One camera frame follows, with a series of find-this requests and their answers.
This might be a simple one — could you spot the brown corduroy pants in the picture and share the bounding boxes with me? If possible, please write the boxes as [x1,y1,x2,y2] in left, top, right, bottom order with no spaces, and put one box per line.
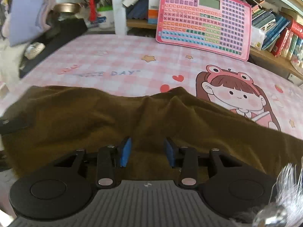
[2,86,302,180]

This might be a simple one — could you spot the pink checkered table mat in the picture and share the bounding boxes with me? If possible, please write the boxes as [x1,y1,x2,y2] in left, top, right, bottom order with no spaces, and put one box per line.
[1,35,302,141]

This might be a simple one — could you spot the black case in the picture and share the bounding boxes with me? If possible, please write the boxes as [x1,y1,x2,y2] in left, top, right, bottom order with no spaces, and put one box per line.
[19,19,87,79]

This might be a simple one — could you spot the white jar green lid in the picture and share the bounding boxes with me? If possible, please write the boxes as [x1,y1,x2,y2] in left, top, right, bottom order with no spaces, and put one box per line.
[97,6,115,29]

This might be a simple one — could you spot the pink learning tablet toy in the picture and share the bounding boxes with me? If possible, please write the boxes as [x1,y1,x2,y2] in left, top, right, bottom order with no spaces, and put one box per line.
[156,0,252,61]

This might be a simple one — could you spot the cream jacket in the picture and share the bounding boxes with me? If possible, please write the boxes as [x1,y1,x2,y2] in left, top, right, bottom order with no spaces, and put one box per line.
[0,39,29,91]

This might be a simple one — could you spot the brass bowl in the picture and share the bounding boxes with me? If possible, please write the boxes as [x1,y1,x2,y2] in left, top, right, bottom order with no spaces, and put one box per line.
[53,3,81,14]

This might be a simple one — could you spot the red glue bottle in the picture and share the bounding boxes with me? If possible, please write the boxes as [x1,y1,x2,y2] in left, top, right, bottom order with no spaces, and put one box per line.
[89,0,97,23]

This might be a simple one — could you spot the folded lavender cloth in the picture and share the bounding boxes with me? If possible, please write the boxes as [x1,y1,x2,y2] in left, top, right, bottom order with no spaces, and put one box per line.
[8,0,56,47]

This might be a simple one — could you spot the red thick dictionary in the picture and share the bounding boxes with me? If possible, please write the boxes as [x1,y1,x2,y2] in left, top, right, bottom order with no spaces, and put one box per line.
[287,19,303,38]

